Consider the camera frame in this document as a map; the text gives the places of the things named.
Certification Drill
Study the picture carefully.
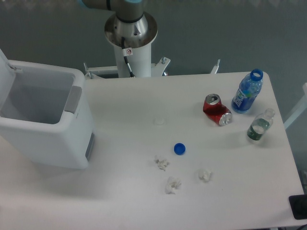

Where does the white trash can with lid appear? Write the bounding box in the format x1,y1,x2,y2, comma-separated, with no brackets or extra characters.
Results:
0,54,94,169

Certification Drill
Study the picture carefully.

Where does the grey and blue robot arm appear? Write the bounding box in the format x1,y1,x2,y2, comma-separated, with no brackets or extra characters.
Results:
79,0,158,48

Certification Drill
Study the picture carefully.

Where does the white translucent bottle cap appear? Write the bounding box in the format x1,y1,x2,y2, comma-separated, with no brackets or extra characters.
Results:
153,116,166,126

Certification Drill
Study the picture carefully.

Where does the blue bottle cap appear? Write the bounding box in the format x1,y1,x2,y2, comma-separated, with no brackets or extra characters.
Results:
174,143,186,156

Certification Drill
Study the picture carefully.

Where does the crushed red soda can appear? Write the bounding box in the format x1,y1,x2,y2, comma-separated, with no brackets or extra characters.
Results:
203,93,232,127

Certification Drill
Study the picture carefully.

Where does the crumpled white tissue left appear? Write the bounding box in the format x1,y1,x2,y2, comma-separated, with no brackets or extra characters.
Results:
154,155,170,171

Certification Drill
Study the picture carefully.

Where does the crumpled white tissue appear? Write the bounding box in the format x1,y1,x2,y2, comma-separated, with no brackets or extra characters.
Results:
154,155,170,171
198,169,213,183
165,176,181,195

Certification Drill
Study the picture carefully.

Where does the crumpled white tissue bottom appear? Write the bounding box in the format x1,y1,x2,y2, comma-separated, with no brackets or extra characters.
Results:
165,176,181,195

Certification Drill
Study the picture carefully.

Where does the crumpled white tissue right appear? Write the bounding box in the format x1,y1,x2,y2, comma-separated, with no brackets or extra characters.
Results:
198,169,213,183

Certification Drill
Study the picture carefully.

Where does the blue plastic drink bottle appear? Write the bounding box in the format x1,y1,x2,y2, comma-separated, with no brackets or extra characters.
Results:
231,69,263,114

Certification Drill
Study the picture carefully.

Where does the clear bottle with green label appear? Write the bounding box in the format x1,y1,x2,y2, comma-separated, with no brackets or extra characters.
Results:
247,108,275,141

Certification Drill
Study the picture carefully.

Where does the black device at table edge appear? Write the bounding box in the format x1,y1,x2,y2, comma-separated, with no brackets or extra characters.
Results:
288,195,307,220

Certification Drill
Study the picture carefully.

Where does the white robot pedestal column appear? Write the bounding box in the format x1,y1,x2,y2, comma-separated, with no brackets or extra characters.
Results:
113,44,152,78

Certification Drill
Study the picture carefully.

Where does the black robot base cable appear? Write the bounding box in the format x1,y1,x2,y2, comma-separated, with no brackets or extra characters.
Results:
121,36,136,78

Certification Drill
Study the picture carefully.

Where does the white frame at right edge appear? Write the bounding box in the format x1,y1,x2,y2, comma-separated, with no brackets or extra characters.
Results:
283,83,307,130

